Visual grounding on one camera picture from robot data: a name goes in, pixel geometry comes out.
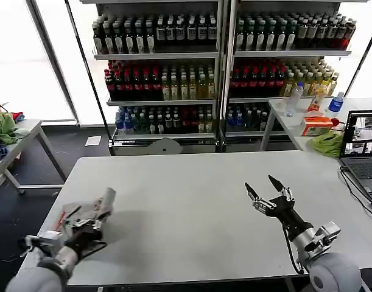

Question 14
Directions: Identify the shelf rack with drink bottles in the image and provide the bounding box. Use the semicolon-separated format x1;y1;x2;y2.
91;0;223;155
222;0;357;152

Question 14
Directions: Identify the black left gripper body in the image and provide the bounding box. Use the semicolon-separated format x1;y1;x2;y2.
63;225;106;260

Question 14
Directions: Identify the white side table with bottles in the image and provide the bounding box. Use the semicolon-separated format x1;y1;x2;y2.
259;97;372;153

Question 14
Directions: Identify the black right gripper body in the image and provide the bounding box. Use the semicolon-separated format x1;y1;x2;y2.
264;195;314;241

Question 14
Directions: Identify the grey side table with clothes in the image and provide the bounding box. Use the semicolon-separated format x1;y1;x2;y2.
0;119;67;196

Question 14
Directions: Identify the clear plastic water bottle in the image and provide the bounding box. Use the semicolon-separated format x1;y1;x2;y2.
284;82;304;118

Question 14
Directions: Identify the blue capped water bottle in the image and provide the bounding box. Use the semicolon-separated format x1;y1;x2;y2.
328;91;345;113

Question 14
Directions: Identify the orange tissue box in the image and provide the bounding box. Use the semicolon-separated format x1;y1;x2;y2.
300;116;334;137

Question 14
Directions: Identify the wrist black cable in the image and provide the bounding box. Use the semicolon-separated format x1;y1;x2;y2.
78;239;108;260
282;226;304;275

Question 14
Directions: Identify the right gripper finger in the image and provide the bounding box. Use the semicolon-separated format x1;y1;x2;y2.
244;182;275;215
267;175;296;204

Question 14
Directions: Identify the black laptop cable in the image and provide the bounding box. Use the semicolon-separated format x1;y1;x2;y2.
339;165;372;232

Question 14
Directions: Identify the green crumpled cloth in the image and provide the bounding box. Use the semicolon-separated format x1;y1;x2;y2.
311;131;345;158

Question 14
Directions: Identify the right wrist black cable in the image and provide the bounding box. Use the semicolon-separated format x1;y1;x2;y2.
282;226;304;275

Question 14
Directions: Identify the green crumpled garment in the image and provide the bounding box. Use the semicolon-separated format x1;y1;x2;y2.
0;113;19;145

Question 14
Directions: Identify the orange drink bottle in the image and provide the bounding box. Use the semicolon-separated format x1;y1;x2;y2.
307;86;324;113

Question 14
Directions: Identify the grey round metal plate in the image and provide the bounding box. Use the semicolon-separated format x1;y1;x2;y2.
147;136;183;156

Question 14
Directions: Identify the grey open laptop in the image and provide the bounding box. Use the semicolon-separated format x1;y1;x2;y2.
339;109;372;202

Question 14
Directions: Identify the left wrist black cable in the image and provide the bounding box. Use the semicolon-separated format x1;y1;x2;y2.
78;239;108;260

